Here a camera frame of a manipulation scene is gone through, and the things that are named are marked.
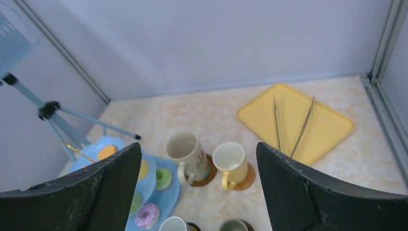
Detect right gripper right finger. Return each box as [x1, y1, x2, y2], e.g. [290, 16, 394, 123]
[256, 142, 408, 231]

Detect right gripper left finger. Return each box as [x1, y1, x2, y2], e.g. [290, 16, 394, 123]
[0, 142, 142, 231]

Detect green cupcake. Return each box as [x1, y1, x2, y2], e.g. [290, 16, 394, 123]
[129, 192, 142, 216]

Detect orange round biscuit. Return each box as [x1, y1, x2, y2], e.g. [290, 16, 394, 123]
[138, 158, 149, 180]
[97, 145, 117, 161]

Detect pink frosted donut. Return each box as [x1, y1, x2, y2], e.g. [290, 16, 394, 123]
[134, 202, 160, 229]

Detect light brown round coaster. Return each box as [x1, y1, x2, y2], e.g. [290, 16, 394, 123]
[232, 163, 256, 191]

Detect metal serving tongs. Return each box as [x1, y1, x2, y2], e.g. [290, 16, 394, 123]
[273, 96, 315, 158]

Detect green frosted donut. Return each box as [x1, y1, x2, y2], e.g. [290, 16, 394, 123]
[155, 167, 172, 191]

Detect grey ceramic cup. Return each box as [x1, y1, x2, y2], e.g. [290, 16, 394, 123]
[158, 216, 192, 231]

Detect yellow ceramic mug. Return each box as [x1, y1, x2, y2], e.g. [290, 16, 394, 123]
[213, 141, 248, 191]

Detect dark brown round coaster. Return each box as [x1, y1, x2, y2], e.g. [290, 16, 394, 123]
[191, 154, 217, 187]

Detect beige ceramic mug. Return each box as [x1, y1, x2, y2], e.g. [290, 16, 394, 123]
[166, 131, 211, 185]

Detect yellow serving tray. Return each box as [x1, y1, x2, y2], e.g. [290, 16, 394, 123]
[237, 83, 355, 166]

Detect blue tripod stand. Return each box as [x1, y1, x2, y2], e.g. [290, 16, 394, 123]
[1, 72, 141, 163]

